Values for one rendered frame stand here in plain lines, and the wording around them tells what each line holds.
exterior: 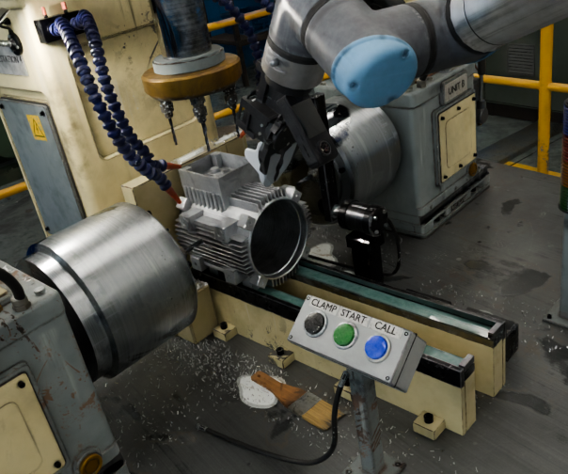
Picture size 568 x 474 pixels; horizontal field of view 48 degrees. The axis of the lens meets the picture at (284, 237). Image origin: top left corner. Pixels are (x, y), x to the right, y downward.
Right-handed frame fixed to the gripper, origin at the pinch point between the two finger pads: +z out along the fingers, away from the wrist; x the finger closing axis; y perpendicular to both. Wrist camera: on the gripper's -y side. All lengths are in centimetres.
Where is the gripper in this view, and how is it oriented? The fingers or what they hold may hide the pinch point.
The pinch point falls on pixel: (271, 182)
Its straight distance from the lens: 105.1
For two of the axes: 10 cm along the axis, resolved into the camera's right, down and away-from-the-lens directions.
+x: -6.7, 4.4, -6.0
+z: -2.2, 6.5, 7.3
